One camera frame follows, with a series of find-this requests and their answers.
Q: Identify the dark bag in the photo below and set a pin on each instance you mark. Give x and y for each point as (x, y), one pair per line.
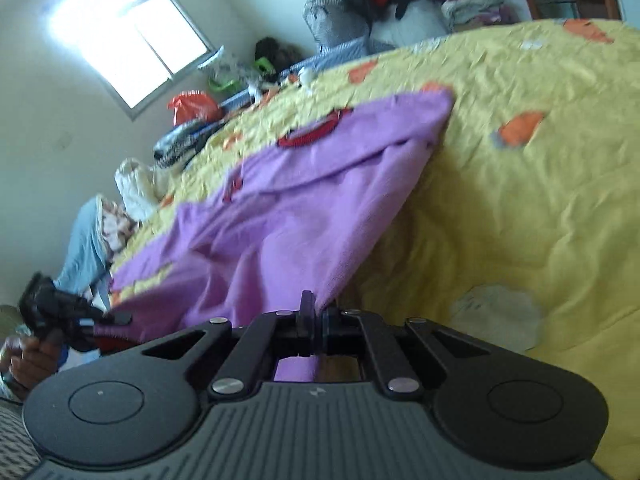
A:
(275, 51)

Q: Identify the white crumpled cloth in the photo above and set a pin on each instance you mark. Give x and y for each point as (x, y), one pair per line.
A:
(137, 185)

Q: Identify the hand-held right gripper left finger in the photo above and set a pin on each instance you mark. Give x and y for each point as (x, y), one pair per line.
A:
(306, 310)

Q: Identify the blue striped blanket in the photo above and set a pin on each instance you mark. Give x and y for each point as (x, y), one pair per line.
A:
(345, 52)

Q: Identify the white stuffed bag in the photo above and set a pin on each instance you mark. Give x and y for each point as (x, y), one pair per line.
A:
(410, 22)

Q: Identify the grey patterned pillow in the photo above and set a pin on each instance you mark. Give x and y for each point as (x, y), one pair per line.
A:
(332, 22)

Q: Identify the light blue jeans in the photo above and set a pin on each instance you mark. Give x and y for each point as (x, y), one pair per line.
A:
(82, 255)

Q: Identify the black and white striped cloth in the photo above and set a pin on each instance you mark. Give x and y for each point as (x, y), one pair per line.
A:
(180, 142)

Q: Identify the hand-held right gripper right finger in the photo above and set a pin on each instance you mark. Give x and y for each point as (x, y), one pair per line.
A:
(327, 325)

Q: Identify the green plastic item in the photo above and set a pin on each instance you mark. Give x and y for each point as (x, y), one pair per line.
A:
(260, 66)

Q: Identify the floral cloth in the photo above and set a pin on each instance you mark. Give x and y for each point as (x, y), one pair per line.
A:
(117, 227)

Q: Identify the purple garment with red trim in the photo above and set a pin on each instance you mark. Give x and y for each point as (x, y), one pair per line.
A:
(300, 195)

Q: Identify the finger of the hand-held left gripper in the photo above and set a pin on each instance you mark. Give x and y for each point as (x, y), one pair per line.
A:
(117, 318)

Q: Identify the orange plastic bag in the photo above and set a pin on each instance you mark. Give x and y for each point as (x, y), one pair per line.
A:
(192, 106)

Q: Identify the person's left hand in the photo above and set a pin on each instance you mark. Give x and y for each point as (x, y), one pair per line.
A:
(32, 362)

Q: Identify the yellow printed bedspread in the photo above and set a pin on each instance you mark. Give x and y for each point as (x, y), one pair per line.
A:
(525, 185)

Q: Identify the window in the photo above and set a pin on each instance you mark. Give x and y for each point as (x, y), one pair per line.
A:
(135, 35)

